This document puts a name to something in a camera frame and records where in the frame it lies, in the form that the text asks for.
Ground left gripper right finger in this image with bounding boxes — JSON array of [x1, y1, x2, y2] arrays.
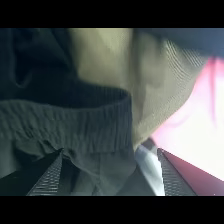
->
[[156, 147, 198, 197]]

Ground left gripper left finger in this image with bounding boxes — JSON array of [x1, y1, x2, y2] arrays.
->
[[26, 149, 65, 197]]

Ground black trousers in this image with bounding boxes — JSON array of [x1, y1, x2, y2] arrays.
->
[[0, 28, 158, 197]]

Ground pink garment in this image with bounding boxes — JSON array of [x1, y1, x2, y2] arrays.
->
[[150, 55, 224, 183]]

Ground olive garment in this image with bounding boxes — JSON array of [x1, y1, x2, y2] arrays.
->
[[68, 28, 210, 152]]

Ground dark garment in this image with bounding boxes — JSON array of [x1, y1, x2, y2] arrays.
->
[[133, 28, 224, 60]]

